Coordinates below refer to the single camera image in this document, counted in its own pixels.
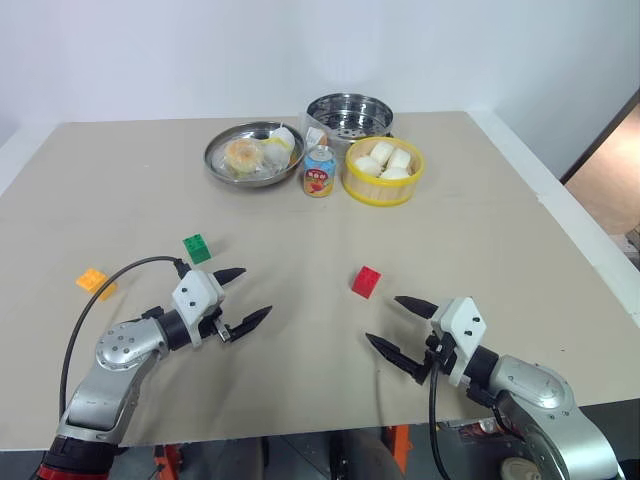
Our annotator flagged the green toy brick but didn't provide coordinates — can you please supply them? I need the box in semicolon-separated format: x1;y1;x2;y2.
182;233;213;266

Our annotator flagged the bamboo steamer with yellow rims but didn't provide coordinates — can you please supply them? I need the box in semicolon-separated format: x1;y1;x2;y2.
341;136;426;207

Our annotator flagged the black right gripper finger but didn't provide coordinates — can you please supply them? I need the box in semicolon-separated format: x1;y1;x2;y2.
364;332;431;386
393;295;440;320

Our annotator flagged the orange metal frame post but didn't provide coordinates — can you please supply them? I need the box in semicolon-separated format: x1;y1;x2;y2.
383;423;414;472
151;441;182;480

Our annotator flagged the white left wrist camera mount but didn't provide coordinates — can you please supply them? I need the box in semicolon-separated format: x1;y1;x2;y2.
170;270;226;350

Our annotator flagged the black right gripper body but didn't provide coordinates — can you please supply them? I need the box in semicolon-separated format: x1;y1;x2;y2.
423;331;460;376

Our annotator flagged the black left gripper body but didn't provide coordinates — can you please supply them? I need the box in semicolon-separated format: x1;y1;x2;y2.
197;285;234;344

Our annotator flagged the white wrapped food packet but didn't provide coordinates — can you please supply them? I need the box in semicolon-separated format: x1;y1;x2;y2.
261;124;302;170

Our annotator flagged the round steel plate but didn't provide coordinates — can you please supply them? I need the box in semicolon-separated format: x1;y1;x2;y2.
202;121;307;189

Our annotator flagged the brown wooden door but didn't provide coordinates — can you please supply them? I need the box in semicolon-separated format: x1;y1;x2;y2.
559;86;640;242

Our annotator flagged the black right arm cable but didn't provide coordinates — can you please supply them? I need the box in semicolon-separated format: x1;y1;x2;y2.
427;344;454;480

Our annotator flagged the red toy brick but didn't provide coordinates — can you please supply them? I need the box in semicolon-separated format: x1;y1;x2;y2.
350;265;383;300

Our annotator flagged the perforated steel steamer pot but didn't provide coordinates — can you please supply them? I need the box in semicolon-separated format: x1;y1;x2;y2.
305;92;395;153

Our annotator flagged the orange toy brick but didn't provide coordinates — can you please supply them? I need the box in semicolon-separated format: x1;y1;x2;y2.
75;267;118;302

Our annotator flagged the blue fruit drink can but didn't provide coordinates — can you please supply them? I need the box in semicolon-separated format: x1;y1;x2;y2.
302;145;336;199

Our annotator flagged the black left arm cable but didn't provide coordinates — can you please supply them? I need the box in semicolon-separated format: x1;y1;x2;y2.
58;256;192;420

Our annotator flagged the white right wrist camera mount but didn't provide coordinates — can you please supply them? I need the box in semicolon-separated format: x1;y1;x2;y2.
429;296;488;389

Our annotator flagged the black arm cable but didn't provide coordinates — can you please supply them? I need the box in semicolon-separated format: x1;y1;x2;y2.
427;344;454;480
58;256;192;420

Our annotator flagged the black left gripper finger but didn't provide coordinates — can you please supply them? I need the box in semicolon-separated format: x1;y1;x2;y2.
212;267;248;289
225;305;274;344

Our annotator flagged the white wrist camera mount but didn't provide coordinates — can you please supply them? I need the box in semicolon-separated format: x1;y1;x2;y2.
170;270;226;350
429;296;488;389

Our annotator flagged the round toasted bread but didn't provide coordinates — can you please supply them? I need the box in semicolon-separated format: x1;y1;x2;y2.
224;139;265;175

